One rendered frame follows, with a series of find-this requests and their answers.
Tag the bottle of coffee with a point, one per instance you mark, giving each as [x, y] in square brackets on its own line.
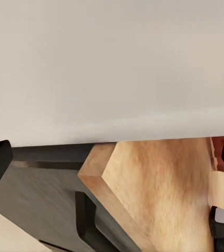
[217, 222]

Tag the dishwasher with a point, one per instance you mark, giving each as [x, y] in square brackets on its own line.
[56, 206]

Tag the countertop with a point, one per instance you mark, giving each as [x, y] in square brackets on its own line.
[159, 191]

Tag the cabinet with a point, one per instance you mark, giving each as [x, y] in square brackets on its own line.
[65, 157]

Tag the fridge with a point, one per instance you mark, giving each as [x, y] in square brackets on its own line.
[94, 71]

